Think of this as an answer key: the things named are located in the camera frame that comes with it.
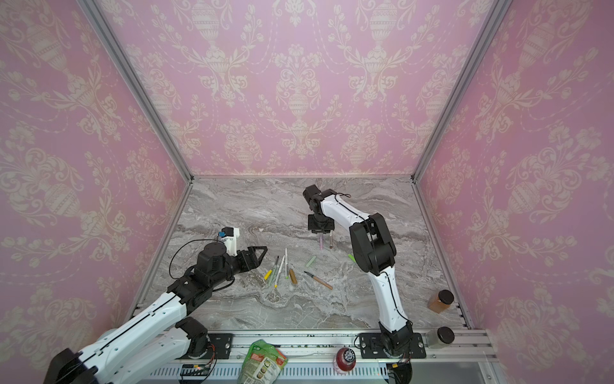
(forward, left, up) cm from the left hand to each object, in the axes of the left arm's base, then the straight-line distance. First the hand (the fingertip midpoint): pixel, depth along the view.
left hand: (262, 252), depth 79 cm
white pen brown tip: (+13, -24, -14) cm, 31 cm away
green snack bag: (-29, -3, -11) cm, 32 cm away
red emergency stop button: (-29, -26, -3) cm, 39 cm away
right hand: (+17, -20, -12) cm, 29 cm away
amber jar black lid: (-13, -58, -5) cm, 59 cm away
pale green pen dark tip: (0, -2, -14) cm, 15 cm away
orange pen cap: (-3, -10, -14) cm, 17 cm away
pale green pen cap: (+4, -16, -14) cm, 22 cm away
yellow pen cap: (-1, 0, -15) cm, 15 cm away
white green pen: (+3, -7, -14) cm, 16 cm away
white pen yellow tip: (0, -4, -14) cm, 15 cm away
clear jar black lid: (-23, -54, -5) cm, 59 cm away
